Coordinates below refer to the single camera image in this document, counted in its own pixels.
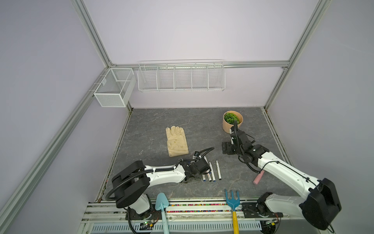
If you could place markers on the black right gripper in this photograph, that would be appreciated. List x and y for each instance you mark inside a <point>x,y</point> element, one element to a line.
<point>229,145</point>

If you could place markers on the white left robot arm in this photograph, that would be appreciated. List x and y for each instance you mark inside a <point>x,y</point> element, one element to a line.
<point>130,185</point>

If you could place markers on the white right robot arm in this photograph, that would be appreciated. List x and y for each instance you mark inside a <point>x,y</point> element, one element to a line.
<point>317,200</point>

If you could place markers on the terracotta pot with green plant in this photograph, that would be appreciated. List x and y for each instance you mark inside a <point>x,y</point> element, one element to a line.
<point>229,118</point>

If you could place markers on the purple pink small shovel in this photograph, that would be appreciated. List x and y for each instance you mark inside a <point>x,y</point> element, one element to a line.
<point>258,178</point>

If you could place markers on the teal garden trowel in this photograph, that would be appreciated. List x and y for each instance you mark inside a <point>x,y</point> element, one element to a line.
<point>161,204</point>

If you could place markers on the small white mesh basket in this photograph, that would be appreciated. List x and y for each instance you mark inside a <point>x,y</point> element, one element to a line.
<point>116,87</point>

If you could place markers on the aluminium front rail base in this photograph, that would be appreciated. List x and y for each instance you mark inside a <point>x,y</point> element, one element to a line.
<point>191,216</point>

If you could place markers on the teal fork yellow handle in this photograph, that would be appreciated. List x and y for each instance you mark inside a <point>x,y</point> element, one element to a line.
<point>233,203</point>

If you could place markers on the long white wire basket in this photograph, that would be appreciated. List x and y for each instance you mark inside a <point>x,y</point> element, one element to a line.
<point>181,75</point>

